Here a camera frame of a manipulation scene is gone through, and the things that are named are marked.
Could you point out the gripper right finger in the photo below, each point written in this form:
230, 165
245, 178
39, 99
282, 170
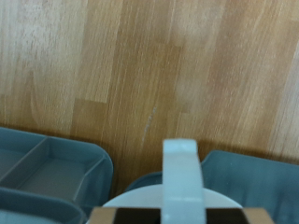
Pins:
227, 217

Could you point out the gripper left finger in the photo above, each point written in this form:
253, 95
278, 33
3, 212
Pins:
137, 217

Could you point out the grey plastic crate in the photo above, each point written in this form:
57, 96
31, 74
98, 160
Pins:
249, 180

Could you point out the white mug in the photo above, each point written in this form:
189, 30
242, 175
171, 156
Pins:
183, 174

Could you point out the dark grey utensil holder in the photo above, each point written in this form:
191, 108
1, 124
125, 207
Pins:
93, 174

